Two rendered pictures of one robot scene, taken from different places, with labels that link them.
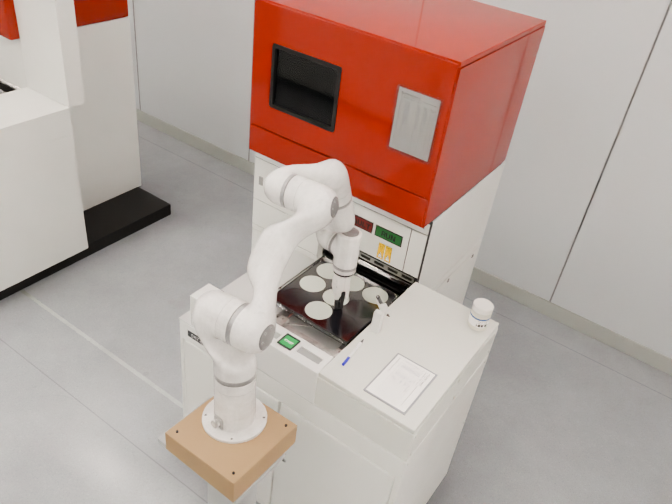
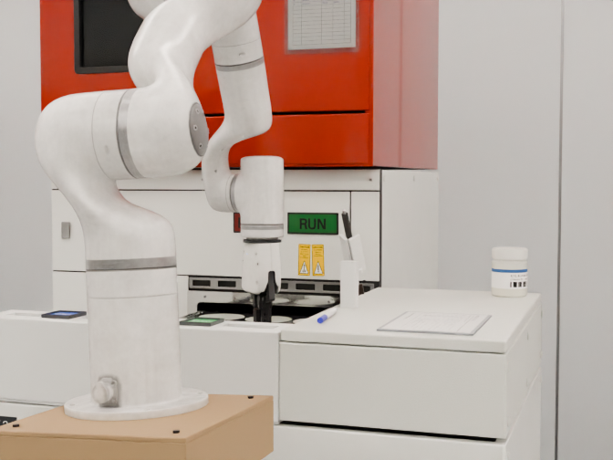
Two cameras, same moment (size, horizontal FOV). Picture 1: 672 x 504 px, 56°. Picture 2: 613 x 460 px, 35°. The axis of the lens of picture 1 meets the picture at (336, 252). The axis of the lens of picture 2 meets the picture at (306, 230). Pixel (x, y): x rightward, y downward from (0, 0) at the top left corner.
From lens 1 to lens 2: 125 cm
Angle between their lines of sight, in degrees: 34
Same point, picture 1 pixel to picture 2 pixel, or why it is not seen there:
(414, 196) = (346, 115)
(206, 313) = (69, 109)
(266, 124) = not seen: hidden behind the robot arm
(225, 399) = (123, 309)
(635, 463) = not seen: outside the picture
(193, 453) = (68, 433)
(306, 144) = not seen: hidden behind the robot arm
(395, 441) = (472, 396)
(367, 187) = (264, 137)
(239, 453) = (173, 421)
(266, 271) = (170, 45)
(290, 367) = (217, 357)
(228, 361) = (122, 213)
